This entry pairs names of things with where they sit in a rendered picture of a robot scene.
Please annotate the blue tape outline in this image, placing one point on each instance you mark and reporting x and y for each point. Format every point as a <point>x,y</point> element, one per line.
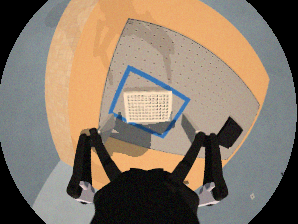
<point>156,81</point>

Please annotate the white well plate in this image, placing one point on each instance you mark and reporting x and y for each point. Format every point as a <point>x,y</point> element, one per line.
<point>156,105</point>

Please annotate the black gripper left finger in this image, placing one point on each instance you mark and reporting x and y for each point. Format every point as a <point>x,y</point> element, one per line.
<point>80,185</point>

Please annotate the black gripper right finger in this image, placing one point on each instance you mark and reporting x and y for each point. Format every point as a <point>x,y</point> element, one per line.
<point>214,187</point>

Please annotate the grey perforated base plate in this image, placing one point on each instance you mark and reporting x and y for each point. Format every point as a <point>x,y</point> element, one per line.
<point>215,89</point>

